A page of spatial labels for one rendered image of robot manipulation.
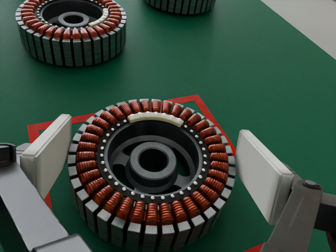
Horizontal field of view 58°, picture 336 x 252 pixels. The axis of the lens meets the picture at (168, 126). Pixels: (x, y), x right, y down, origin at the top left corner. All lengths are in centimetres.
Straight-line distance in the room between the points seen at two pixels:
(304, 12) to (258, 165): 41
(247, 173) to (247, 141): 2
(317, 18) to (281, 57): 16
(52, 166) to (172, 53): 22
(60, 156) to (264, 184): 12
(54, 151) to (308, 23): 44
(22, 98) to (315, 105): 29
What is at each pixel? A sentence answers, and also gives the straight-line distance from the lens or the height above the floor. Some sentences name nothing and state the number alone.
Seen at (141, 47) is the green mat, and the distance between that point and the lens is 37.
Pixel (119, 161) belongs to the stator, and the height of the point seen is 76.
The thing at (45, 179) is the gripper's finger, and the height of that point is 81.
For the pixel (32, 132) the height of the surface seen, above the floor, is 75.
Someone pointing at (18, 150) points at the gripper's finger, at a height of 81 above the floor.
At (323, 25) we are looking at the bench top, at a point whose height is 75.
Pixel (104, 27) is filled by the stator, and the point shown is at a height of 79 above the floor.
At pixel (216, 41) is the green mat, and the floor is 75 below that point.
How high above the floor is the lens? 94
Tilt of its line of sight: 46 degrees down
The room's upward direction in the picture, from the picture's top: 10 degrees clockwise
